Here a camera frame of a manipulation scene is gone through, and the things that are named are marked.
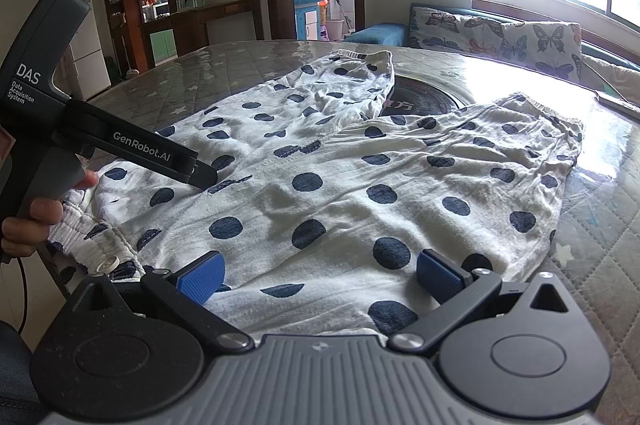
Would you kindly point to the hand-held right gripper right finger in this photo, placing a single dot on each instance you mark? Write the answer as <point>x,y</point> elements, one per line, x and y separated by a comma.
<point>440,275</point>

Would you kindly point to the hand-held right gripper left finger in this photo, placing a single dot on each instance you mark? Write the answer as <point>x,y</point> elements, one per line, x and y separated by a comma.
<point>202,277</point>

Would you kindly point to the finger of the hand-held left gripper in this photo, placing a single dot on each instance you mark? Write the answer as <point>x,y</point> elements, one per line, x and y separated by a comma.
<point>202,175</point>

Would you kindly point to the white navy polka-dot pants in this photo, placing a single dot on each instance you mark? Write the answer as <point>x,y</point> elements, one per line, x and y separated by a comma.
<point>325,165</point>

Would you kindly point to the person's left hand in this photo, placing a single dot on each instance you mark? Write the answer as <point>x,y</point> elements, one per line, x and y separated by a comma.
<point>30,225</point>

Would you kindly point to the white fridge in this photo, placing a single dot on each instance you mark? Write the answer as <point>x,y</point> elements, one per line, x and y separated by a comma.
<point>87,55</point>

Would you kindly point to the microwave oven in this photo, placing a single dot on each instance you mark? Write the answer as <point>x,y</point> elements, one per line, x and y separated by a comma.
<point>161,11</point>

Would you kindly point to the dark wooden counter table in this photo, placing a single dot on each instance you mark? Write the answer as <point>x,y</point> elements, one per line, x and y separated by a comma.
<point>225,12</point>

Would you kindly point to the blue small cabinet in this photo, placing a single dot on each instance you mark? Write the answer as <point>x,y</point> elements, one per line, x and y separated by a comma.
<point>307,17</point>

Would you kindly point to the white bucket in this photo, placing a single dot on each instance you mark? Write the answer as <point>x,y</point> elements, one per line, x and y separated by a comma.
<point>336,30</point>

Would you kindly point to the person's leg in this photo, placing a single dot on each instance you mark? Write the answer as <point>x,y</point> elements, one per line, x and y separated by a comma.
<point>12,375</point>

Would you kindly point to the floor mop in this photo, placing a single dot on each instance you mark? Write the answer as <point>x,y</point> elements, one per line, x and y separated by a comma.
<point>342,12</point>

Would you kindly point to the blue sofa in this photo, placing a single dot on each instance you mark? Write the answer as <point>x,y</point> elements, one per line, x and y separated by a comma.
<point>375,34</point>

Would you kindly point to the butterfly print cushion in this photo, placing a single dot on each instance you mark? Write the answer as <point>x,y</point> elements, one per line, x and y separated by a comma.
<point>500,35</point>

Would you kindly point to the beige cushion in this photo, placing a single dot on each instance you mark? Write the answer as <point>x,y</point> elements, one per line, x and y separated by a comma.
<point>612,70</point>

